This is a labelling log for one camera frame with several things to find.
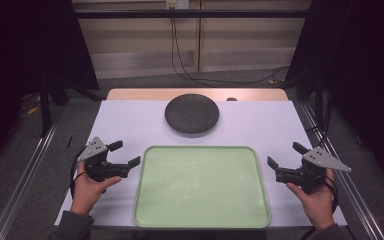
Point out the black stand post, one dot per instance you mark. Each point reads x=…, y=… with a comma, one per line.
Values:
x=45, y=106
x=319, y=100

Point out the light green rectangular tray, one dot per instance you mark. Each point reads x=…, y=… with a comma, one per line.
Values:
x=200, y=190

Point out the white table sheet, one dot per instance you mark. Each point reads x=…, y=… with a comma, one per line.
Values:
x=253, y=126

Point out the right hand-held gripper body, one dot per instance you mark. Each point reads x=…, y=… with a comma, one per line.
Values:
x=313, y=160

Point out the white wall socket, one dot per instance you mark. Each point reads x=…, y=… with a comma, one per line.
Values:
x=177, y=4

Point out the dark grey round plate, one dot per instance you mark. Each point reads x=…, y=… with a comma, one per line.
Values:
x=192, y=113

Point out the small black stick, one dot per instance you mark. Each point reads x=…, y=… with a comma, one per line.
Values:
x=69, y=142

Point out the person's left hand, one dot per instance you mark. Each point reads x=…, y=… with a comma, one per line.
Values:
x=86, y=195

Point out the small dark round object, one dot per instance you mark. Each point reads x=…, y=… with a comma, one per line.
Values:
x=231, y=99

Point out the black curtain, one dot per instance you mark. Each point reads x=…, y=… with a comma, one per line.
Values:
x=20, y=50
x=366, y=66

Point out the person's right hand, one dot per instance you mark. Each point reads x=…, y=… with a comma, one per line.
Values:
x=320, y=206

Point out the aluminium floor rail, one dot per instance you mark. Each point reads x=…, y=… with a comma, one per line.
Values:
x=350, y=186
x=20, y=186

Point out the black horizontal frame bar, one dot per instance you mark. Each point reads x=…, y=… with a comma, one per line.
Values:
x=193, y=14

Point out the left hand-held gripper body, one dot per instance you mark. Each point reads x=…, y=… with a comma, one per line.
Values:
x=95, y=150

